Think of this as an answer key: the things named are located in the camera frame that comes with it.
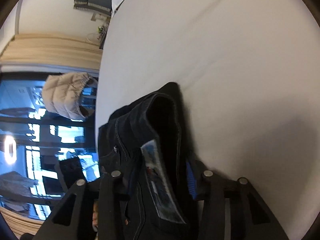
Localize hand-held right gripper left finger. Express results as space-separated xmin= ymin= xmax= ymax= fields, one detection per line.
xmin=37 ymin=170 xmax=131 ymax=240

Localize black pants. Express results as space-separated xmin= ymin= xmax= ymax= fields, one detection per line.
xmin=97 ymin=81 xmax=200 ymax=240

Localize large dark window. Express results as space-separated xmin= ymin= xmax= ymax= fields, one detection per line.
xmin=0 ymin=65 xmax=100 ymax=222

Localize power strip with cables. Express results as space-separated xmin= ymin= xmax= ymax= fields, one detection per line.
xmin=86 ymin=21 xmax=110 ymax=49

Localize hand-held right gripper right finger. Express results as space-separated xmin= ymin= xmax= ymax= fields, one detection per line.
xmin=185 ymin=160 xmax=290 ymax=240

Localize white bed sheet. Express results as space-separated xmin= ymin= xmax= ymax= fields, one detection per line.
xmin=94 ymin=0 xmax=320 ymax=240

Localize beige puffer jacket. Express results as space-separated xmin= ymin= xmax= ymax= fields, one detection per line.
xmin=42 ymin=72 xmax=98 ymax=120

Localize beige curtain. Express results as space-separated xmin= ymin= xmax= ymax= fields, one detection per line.
xmin=0 ymin=204 xmax=52 ymax=239
xmin=0 ymin=32 xmax=103 ymax=71

